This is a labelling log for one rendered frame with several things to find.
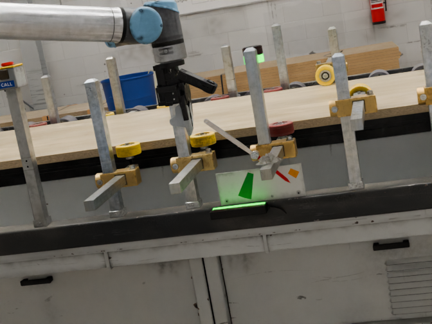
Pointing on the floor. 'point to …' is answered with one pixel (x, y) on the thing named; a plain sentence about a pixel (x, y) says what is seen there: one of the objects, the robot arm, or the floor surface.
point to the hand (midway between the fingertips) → (191, 130)
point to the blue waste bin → (133, 90)
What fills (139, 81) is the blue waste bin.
